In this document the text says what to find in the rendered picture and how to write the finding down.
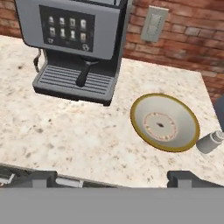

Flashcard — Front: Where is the grey coffee machine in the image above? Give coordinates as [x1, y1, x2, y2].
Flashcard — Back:
[14, 0, 134, 107]

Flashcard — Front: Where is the grey wall socket plate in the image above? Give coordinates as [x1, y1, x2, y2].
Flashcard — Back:
[140, 4, 170, 43]

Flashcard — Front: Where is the silver drawer handle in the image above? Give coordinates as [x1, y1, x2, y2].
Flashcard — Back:
[55, 177, 85, 189]

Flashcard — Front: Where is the grey shaker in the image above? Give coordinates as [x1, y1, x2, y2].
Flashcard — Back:
[196, 129, 224, 155]

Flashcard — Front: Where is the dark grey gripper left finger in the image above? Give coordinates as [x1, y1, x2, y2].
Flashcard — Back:
[10, 170, 59, 189]

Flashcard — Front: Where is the white bowl with yellow rim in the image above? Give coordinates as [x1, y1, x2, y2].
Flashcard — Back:
[129, 93, 201, 153]

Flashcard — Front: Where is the dark blue appliance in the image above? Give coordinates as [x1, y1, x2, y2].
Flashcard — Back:
[214, 95, 224, 132]

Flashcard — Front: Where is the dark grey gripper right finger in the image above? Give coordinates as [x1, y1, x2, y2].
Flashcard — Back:
[166, 170, 224, 189]

